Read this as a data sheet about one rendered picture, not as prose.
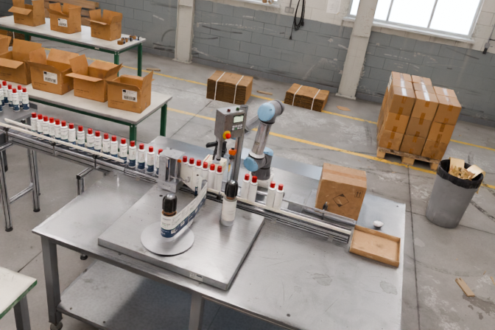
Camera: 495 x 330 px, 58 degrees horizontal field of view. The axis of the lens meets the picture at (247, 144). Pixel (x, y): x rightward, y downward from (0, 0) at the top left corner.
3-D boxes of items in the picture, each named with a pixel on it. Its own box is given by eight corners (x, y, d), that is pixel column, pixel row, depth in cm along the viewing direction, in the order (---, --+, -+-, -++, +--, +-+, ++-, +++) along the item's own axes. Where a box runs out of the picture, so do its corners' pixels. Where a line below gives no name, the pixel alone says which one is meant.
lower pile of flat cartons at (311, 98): (283, 103, 731) (285, 90, 721) (291, 93, 777) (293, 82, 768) (321, 113, 715) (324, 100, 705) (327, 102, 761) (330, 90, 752)
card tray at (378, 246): (349, 252, 278) (350, 247, 277) (353, 229, 301) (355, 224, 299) (398, 267, 271) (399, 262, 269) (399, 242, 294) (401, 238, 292)
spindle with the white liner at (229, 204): (218, 223, 279) (222, 183, 266) (223, 216, 287) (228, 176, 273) (231, 227, 277) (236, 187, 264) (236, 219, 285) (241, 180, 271)
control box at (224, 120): (213, 135, 298) (216, 108, 290) (234, 130, 308) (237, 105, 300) (222, 141, 291) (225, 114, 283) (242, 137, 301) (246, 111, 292)
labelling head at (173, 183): (157, 187, 306) (158, 154, 295) (166, 178, 317) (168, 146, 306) (175, 192, 303) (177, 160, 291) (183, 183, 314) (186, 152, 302)
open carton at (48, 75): (23, 90, 447) (19, 54, 431) (51, 78, 487) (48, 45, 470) (57, 99, 441) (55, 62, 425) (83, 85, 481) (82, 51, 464)
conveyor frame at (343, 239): (124, 174, 325) (124, 168, 323) (132, 167, 335) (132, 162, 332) (347, 244, 285) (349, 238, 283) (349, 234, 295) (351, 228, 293)
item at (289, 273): (32, 233, 260) (31, 230, 259) (159, 137, 389) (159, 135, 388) (398, 368, 209) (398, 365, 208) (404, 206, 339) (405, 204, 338)
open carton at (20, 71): (-14, 82, 455) (-19, 46, 439) (15, 71, 494) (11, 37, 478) (20, 89, 450) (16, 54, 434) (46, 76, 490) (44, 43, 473)
